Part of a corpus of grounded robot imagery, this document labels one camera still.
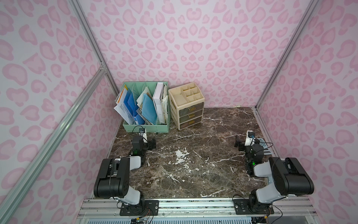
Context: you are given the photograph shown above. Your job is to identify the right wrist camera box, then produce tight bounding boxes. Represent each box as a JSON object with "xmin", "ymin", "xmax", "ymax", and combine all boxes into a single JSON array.
[{"xmin": 245, "ymin": 130, "xmax": 255, "ymax": 146}]

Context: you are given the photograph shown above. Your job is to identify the grey blue calculator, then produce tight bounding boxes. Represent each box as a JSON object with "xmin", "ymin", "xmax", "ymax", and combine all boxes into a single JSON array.
[{"xmin": 255, "ymin": 138, "xmax": 273, "ymax": 155}]

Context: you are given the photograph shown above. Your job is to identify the beige three-drawer organizer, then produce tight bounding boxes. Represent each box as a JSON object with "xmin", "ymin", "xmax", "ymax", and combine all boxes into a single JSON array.
[{"xmin": 168, "ymin": 82, "xmax": 205, "ymax": 130}]

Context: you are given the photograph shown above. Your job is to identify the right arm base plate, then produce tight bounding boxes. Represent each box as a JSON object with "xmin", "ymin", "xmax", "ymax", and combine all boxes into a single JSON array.
[{"xmin": 233, "ymin": 199, "xmax": 275, "ymax": 215}]

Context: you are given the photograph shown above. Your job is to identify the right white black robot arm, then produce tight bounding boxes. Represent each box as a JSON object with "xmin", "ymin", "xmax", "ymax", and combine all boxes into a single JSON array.
[{"xmin": 234, "ymin": 130, "xmax": 314, "ymax": 214}]

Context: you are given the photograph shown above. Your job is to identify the blue folders in organizer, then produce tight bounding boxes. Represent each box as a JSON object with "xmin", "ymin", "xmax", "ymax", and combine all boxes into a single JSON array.
[{"xmin": 124, "ymin": 89, "xmax": 156, "ymax": 125}]

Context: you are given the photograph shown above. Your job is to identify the aluminium front rail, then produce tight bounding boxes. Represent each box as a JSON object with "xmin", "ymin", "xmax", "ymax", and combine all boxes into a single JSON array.
[{"xmin": 75, "ymin": 197, "xmax": 320, "ymax": 224}]

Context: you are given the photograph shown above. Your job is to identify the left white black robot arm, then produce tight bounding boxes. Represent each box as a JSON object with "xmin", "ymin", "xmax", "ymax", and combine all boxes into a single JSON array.
[{"xmin": 94, "ymin": 128, "xmax": 156, "ymax": 208}]

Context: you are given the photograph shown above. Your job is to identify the green file organizer box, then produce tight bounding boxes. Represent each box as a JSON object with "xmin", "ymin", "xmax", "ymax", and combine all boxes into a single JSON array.
[{"xmin": 121, "ymin": 81, "xmax": 171, "ymax": 133}]

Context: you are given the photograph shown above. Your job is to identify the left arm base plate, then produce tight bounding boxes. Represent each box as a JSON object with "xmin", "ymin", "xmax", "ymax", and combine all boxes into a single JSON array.
[{"xmin": 120, "ymin": 200, "xmax": 159, "ymax": 216}]

